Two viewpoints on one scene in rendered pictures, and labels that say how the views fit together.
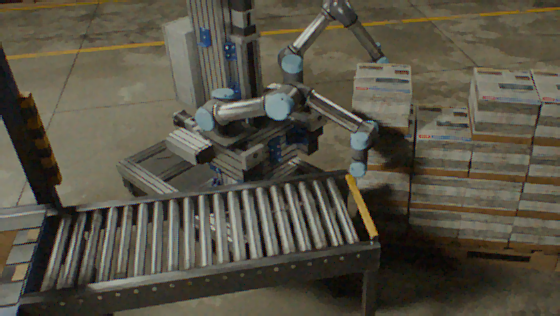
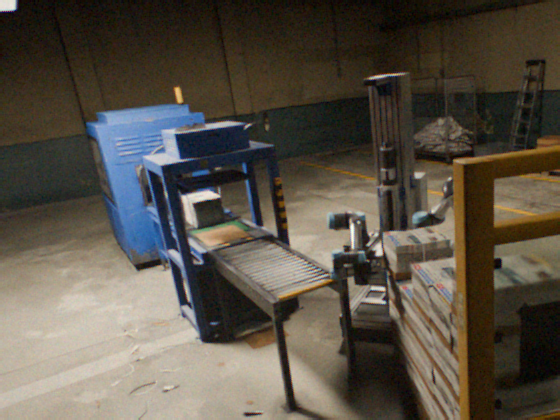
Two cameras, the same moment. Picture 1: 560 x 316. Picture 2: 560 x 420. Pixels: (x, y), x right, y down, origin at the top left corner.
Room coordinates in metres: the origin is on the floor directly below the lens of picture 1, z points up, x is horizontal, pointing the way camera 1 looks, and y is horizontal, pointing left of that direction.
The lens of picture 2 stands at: (1.14, -3.09, 2.13)
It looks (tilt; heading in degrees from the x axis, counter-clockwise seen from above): 21 degrees down; 71
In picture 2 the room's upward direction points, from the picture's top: 6 degrees counter-clockwise
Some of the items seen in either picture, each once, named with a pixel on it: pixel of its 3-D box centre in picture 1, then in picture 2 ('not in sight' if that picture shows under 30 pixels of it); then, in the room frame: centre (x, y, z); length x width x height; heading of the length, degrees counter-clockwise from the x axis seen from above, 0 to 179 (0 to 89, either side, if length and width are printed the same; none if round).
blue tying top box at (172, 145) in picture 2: not in sight; (206, 139); (1.46, 1.50, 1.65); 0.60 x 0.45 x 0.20; 12
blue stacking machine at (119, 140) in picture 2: not in sight; (156, 171); (0.94, 4.17, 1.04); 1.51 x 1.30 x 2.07; 102
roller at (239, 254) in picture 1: (236, 227); (277, 270); (1.69, 0.38, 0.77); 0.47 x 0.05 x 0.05; 12
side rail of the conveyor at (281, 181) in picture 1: (205, 201); (300, 261); (1.91, 0.56, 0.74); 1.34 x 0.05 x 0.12; 102
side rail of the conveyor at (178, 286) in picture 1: (209, 281); (239, 279); (1.42, 0.45, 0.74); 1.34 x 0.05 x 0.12; 102
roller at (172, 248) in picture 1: (173, 236); (263, 261); (1.64, 0.64, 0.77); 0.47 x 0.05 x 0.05; 12
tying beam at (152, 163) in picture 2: not in sight; (209, 156); (1.46, 1.50, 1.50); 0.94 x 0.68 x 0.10; 12
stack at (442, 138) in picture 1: (460, 186); (446, 360); (2.43, -0.76, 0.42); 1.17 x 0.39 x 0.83; 81
